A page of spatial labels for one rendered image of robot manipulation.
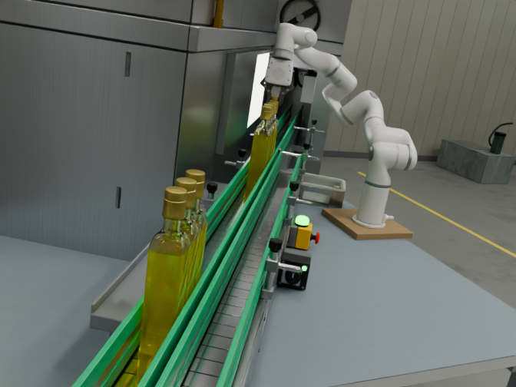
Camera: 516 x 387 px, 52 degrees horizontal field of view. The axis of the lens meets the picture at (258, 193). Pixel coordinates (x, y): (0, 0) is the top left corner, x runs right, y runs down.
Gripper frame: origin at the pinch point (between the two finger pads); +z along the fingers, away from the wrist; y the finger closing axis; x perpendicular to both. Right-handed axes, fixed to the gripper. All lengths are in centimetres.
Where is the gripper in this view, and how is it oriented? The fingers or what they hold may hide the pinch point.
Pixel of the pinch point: (274, 99)
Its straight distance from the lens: 206.3
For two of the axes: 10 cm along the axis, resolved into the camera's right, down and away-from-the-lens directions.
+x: 1.0, -0.3, 9.9
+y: 9.8, 1.8, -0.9
